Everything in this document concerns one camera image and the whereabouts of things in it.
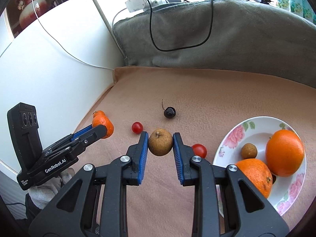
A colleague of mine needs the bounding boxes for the left white gloved hand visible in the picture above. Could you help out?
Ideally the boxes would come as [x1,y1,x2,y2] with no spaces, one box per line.
[28,167,75,210]

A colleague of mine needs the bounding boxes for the large smooth orange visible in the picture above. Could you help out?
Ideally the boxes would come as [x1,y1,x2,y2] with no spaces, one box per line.
[265,130,305,177]

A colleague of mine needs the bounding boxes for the large cherry tomato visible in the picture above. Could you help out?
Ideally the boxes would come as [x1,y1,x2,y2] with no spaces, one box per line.
[191,143,207,158]

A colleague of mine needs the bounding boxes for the white cable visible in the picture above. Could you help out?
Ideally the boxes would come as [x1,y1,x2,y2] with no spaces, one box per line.
[26,0,116,70]

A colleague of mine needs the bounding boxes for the dark cherry without stem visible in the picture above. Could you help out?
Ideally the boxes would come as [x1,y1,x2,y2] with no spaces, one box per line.
[272,174,276,184]

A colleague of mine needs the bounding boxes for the grey green blanket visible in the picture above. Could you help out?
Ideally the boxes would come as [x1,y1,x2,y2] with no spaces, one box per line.
[113,0,315,87]

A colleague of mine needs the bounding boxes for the black sleeve left forearm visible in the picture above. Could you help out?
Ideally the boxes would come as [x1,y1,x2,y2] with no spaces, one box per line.
[0,193,44,237]

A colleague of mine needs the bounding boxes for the black cable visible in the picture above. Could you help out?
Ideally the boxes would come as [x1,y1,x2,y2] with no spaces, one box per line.
[141,0,215,53]

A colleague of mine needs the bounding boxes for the brown longan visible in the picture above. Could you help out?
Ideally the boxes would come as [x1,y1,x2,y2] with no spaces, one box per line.
[241,143,258,159]
[148,128,173,156]

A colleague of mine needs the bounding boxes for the spotted orange tangerine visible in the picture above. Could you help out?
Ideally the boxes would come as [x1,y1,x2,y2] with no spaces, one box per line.
[235,158,273,198]

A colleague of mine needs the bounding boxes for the small cherry tomato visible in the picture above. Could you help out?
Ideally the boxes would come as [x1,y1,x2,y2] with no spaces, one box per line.
[131,122,144,134]

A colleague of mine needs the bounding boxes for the dark cherry with stem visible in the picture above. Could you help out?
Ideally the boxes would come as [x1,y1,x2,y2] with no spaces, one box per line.
[161,100,176,119]

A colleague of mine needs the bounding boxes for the white power strip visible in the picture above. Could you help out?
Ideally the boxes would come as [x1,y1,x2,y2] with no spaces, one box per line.
[125,0,168,12]

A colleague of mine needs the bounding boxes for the small mandarin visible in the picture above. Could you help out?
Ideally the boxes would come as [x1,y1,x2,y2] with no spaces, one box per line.
[92,115,114,139]
[93,110,105,118]

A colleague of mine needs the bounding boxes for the red white vase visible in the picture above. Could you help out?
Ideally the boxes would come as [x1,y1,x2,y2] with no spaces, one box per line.
[16,0,49,29]

